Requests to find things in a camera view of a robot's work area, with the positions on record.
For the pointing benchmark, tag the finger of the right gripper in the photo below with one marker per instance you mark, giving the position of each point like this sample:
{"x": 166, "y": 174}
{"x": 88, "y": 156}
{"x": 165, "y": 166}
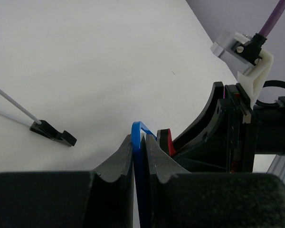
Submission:
{"x": 201, "y": 122}
{"x": 205, "y": 154}

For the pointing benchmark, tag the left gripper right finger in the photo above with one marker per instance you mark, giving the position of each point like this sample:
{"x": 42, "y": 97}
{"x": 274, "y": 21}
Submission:
{"x": 181, "y": 199}

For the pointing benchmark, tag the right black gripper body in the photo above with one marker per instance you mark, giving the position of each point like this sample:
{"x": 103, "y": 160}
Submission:
{"x": 238, "y": 130}

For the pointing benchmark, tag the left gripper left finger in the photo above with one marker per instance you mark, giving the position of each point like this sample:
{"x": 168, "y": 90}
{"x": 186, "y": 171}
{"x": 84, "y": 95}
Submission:
{"x": 100, "y": 198}

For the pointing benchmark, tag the blue framed whiteboard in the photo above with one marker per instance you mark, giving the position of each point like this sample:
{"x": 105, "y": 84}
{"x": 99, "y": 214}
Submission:
{"x": 139, "y": 173}

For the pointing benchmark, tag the red whiteboard eraser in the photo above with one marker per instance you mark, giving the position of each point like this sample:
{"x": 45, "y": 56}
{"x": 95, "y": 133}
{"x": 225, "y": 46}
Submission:
{"x": 165, "y": 141}

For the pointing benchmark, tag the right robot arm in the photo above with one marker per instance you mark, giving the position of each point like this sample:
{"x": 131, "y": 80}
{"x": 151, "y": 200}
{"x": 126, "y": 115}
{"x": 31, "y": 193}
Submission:
{"x": 271, "y": 126}

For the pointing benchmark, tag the left black board foot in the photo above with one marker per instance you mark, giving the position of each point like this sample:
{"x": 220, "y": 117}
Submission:
{"x": 48, "y": 131}

